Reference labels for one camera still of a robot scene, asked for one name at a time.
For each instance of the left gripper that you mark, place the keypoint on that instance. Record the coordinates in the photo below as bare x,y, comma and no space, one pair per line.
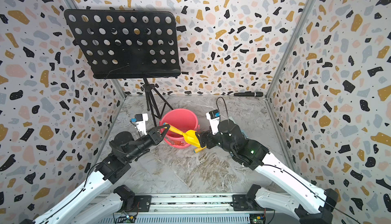
153,136

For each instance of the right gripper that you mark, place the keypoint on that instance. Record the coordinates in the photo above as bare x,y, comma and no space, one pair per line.
204,136

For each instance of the teal rake yellow handle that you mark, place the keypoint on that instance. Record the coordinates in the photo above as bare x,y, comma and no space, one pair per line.
197,150

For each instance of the yellow toy shovel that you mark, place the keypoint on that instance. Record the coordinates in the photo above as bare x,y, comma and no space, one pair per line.
189,136

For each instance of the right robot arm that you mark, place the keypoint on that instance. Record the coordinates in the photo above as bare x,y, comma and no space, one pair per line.
302,200

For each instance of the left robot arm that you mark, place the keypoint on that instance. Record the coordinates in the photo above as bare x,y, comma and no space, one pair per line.
125,150

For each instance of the pink plastic bucket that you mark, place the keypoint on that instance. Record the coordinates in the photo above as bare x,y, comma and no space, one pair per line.
183,120

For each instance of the black microphone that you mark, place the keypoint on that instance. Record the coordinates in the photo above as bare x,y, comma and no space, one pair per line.
249,94

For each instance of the left circuit board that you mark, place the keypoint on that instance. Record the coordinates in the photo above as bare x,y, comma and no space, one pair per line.
124,218

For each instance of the circuit board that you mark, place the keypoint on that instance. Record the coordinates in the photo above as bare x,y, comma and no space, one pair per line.
257,219
124,218

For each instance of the right circuit board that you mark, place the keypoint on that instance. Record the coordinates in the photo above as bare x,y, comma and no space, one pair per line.
257,219

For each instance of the black perforated music stand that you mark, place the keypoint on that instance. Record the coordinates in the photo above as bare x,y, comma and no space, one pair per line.
123,44

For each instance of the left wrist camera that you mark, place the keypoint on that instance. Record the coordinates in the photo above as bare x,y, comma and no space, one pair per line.
139,121

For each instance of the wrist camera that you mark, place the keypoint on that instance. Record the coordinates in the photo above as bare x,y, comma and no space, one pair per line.
139,121
214,119

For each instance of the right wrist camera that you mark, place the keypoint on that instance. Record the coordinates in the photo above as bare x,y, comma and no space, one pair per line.
214,119

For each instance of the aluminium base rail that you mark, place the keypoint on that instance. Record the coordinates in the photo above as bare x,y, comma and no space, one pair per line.
201,208

